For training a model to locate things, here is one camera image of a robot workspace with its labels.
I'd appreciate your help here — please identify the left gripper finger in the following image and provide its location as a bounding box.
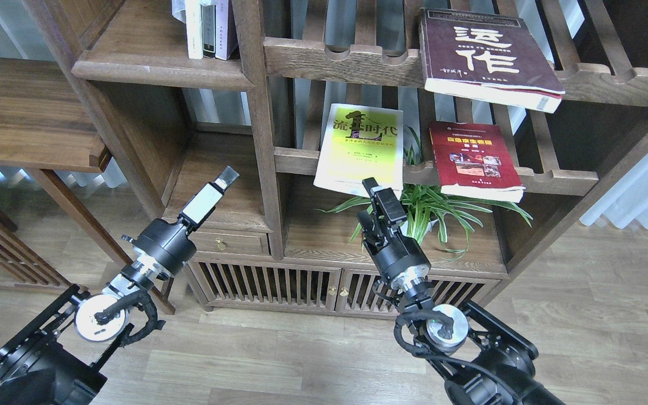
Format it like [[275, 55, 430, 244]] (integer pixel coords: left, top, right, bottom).
[[214, 166, 240, 192]]

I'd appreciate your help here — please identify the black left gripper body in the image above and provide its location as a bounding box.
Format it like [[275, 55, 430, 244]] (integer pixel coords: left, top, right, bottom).
[[123, 182, 224, 279]]

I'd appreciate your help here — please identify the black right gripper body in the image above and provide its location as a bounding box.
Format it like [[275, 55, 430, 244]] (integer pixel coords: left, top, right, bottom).
[[357, 188, 430, 290]]

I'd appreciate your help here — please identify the yellow green book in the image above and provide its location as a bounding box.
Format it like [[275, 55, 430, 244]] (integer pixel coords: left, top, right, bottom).
[[313, 103, 404, 197]]

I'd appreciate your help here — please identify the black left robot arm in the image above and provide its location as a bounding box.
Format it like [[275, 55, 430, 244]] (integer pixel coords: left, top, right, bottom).
[[0, 167, 239, 404]]

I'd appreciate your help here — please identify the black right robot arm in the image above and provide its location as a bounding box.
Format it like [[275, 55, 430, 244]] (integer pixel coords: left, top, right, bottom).
[[357, 178, 561, 404]]

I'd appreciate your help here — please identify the white plant pot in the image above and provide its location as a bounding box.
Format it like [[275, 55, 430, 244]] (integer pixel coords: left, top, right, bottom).
[[400, 219, 439, 244]]

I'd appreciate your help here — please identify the green spider plant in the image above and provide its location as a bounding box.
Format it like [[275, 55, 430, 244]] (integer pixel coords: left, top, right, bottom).
[[327, 147, 533, 246]]

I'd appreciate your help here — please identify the red paperback book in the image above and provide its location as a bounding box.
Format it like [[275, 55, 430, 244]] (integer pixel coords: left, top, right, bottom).
[[429, 121, 525, 204]]

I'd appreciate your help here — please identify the lilac upright book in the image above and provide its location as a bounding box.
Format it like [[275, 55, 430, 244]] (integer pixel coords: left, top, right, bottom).
[[214, 0, 237, 61]]

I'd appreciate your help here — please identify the wooden bookshelf unit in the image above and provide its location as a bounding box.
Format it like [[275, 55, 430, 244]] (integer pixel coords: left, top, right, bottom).
[[22, 0, 648, 330]]

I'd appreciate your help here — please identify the dark grey upright book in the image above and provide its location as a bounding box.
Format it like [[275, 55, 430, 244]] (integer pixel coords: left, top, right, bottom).
[[200, 1, 216, 57]]

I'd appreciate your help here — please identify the white upright book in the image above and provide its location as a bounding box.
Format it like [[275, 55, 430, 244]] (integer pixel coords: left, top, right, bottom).
[[184, 0, 204, 60]]

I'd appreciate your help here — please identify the dark maroon large book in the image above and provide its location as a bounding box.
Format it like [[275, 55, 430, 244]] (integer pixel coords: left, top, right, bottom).
[[420, 8, 565, 113]]

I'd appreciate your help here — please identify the wooden side table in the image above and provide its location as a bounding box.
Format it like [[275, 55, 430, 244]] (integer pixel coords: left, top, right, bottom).
[[0, 56, 178, 315]]

